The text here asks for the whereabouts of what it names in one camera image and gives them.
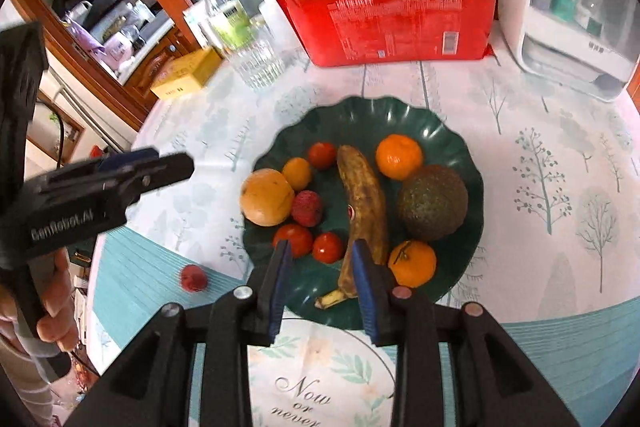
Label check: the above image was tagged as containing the yellow cardboard box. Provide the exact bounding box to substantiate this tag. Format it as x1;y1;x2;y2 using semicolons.
150;48;223;100

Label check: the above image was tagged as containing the red cherry tomato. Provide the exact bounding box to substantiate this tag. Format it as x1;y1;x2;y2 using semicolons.
273;224;314;259
313;232;345;264
307;142;337;170

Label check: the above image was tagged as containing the small kumquat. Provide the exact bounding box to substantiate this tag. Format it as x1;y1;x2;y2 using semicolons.
282;157;314;192

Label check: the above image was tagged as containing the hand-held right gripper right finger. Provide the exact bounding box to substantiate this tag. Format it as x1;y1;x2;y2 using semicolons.
350;239;581;427

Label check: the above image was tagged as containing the dark green avocado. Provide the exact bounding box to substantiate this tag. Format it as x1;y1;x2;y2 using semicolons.
397;165;469;242

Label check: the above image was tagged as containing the red lychee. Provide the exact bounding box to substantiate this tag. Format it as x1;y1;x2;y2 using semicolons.
291;190;323;228
181;264;208;293

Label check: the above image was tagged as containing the tree print tablecloth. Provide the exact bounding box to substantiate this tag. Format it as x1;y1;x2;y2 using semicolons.
85;42;640;427

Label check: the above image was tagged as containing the tangerine with stem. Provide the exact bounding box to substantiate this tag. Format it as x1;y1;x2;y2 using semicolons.
389;240;437;289

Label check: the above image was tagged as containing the dark green scalloped plate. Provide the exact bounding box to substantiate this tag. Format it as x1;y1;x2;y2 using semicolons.
243;96;485;332

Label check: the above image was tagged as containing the person's left hand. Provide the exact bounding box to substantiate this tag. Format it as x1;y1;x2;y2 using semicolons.
0;249;80;350

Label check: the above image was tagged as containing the large yellow orange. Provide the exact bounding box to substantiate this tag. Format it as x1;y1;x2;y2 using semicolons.
239;168;296;227

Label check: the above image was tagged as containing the clear bottle with green label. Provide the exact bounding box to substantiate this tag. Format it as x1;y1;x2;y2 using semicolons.
200;0;253;52

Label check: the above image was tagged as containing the brown spotted banana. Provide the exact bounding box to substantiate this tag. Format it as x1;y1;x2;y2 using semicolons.
314;145;391;309

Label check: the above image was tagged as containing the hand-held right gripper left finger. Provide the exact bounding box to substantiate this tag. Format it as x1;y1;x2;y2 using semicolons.
65;239;296;427

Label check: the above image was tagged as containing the person's left forearm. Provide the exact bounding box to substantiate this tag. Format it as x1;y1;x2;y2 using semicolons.
0;334;58;413

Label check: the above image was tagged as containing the clear ribbed glass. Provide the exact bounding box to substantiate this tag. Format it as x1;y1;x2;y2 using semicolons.
232;34;286;88

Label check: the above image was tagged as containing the white plastic bottle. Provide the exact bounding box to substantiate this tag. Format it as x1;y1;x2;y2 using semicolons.
260;0;296;48

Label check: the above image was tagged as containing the wooden cabinet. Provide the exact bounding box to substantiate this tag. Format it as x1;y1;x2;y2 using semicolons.
10;0;226;132

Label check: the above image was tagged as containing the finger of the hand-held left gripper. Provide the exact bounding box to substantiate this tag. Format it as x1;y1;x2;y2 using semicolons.
97;147;161;174
116;152;196;208

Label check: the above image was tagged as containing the white countertop appliance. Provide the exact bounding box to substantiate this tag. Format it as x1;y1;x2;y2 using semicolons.
500;0;640;102

